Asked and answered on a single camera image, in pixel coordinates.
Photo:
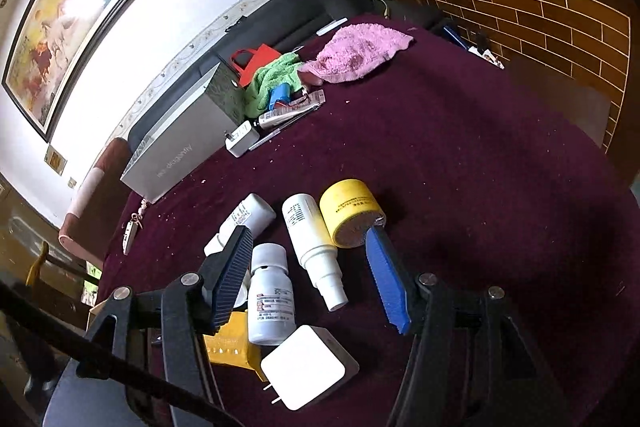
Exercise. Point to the white flat stick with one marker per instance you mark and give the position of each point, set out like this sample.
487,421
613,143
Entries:
331,27

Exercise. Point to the brown armchair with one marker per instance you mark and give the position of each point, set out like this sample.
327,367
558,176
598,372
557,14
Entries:
107,187

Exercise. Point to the pink towel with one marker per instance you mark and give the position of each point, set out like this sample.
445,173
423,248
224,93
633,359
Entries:
355,52

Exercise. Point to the green white packet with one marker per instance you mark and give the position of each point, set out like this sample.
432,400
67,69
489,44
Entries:
90,293

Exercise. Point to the wooden counter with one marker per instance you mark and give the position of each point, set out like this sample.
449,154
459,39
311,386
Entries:
525,7

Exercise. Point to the green towel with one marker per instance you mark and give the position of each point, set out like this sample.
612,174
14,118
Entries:
272,77

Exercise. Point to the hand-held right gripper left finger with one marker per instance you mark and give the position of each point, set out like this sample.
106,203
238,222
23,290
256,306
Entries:
232,277

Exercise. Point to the pen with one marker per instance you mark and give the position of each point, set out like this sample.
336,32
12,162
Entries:
275,134

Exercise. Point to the red bag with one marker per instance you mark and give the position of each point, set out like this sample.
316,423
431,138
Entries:
260,57

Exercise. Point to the blue plastic object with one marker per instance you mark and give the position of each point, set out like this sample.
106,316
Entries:
280,96

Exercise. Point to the maroon tablecloth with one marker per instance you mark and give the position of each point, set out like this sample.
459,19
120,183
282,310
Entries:
475,157

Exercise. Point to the white pill bottle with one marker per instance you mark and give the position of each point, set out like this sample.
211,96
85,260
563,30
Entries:
270,307

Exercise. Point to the yellow plastic piece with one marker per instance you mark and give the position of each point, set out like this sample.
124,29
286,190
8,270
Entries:
232,344

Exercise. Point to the small white charger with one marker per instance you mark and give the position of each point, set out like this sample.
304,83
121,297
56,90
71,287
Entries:
242,138

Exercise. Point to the wooden glass cabinet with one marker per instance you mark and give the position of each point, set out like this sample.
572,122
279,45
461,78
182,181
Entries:
20,217

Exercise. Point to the framed painting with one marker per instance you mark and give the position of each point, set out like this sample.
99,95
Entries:
65,7

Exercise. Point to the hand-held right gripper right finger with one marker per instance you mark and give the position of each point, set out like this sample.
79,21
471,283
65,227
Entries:
385,277

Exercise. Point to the white lotion bottle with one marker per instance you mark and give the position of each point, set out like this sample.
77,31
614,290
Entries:
252,214

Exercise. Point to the golden wooden chair back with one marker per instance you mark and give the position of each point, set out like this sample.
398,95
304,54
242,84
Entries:
37,262

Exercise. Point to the white spray bottle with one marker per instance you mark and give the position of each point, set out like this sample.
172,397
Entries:
310,232

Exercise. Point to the black sofa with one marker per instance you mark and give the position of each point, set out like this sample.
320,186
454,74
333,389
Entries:
300,12

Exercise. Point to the gold wall plaque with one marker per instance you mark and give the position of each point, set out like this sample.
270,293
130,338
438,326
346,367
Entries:
55,159

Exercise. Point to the toothpaste tube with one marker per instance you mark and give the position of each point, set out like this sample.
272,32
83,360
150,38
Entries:
285,113

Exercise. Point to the grey rectangular box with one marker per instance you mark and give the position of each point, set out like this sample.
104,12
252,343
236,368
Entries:
175,142

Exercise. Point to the white power adapter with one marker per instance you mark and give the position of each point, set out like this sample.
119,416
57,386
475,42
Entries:
305,367

